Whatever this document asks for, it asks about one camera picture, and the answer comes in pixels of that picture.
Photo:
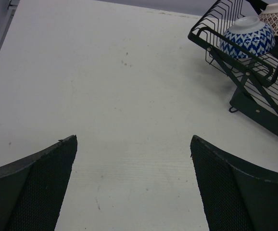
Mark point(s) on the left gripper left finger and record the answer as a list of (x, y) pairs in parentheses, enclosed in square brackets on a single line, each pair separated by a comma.
[(32, 189)]

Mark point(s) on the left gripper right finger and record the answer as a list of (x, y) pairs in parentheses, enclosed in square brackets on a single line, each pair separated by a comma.
[(236, 194)]

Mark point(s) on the blue white patterned bowl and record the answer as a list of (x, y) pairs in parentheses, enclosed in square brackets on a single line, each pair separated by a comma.
[(251, 34)]

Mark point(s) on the black wire dish rack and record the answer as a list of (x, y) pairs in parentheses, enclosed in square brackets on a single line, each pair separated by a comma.
[(256, 77)]

